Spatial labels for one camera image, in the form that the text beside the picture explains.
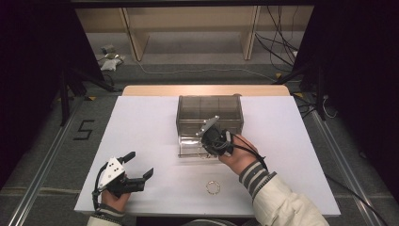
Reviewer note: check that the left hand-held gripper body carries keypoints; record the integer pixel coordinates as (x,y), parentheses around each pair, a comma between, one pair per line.
(113,175)

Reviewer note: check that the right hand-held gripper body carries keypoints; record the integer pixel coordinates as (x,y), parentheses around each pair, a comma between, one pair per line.
(215,139)

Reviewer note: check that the clear plastic drawer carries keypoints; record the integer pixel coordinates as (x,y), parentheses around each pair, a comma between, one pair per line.
(188,124)
(188,146)
(188,131)

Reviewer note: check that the smoky clear plastic drawer cabinet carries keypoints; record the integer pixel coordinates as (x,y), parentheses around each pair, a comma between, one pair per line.
(191,108)

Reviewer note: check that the person's left hand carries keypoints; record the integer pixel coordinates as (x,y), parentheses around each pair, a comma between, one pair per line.
(113,202)

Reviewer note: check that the person's right hand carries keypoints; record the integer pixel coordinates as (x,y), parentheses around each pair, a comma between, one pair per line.
(241,155)

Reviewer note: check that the white board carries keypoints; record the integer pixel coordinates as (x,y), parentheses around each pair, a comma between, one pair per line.
(144,132)

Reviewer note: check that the wooden table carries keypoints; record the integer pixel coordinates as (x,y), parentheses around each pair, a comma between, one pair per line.
(156,90)

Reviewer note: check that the black tripod stand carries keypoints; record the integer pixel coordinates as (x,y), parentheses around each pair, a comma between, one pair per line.
(65,100)
(319,94)

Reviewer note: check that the white cloth bundle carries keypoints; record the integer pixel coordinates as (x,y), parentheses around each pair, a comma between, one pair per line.
(109,64)

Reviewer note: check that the small grey device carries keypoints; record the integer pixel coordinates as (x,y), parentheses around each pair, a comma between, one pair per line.
(108,49)

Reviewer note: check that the dark curtain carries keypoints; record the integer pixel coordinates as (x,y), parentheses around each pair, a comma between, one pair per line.
(360,78)
(34,78)

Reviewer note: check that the aluminium floor rail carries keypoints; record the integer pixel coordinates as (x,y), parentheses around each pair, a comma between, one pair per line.
(40,175)
(345,166)

